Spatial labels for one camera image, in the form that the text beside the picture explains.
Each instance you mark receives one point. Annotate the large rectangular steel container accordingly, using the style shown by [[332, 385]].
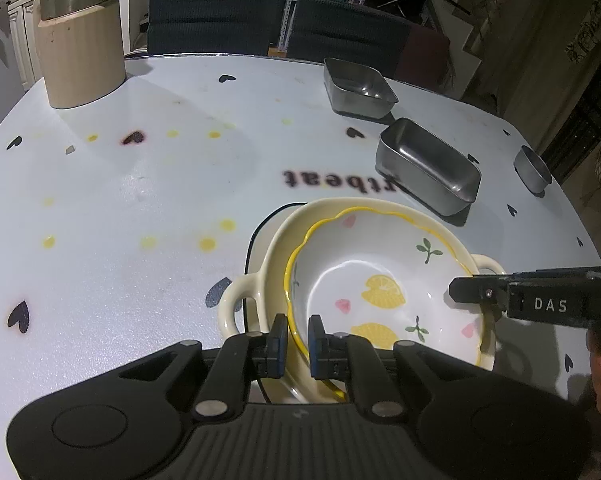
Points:
[[425, 160]]

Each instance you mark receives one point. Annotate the beige ribbed canister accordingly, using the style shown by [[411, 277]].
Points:
[[80, 60]]

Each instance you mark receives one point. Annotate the floral scalloped yellow rim bowl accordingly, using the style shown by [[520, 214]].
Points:
[[360, 265]]

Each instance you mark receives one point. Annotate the maroon cushion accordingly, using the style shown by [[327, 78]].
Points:
[[425, 60]]

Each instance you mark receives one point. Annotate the small square steel container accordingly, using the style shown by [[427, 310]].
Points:
[[360, 85]]

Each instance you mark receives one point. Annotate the dark blue chair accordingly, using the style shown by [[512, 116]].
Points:
[[345, 35], [215, 20]]

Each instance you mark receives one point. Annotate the small round steel cup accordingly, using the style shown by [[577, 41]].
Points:
[[532, 170]]

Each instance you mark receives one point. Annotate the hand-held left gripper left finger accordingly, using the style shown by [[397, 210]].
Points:
[[279, 347]]

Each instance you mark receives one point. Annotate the white perforated metal rack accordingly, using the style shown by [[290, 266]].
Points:
[[286, 20]]

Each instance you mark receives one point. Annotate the white cabinet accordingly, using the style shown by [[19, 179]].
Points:
[[25, 45]]

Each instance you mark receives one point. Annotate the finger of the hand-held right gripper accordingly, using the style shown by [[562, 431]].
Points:
[[473, 291]]

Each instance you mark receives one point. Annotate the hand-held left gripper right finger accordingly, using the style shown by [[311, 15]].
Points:
[[315, 350]]

